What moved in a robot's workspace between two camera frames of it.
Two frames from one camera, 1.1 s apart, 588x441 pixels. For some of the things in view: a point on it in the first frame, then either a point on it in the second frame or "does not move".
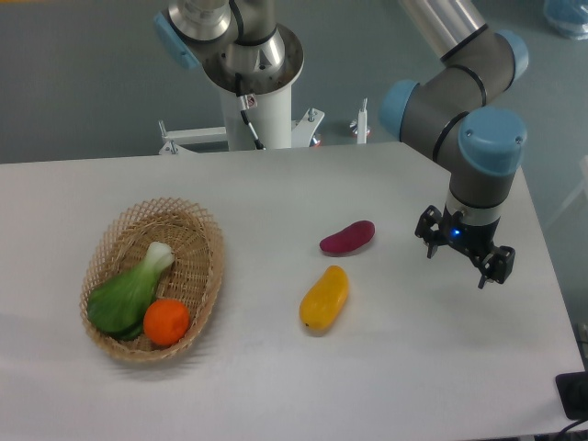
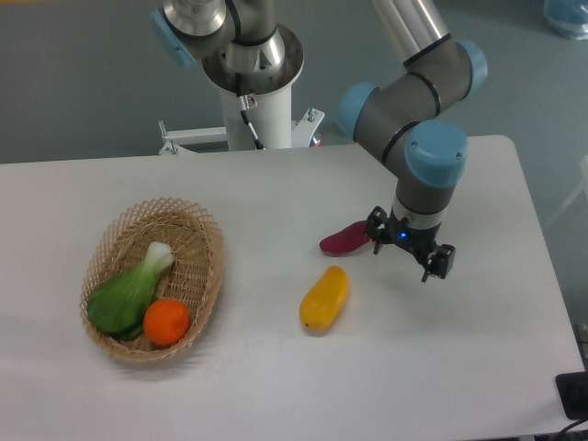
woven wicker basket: [124, 243] does not move
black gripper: [477, 241] → [417, 242]
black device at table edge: [573, 391] does not move
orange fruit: [166, 322] does not move
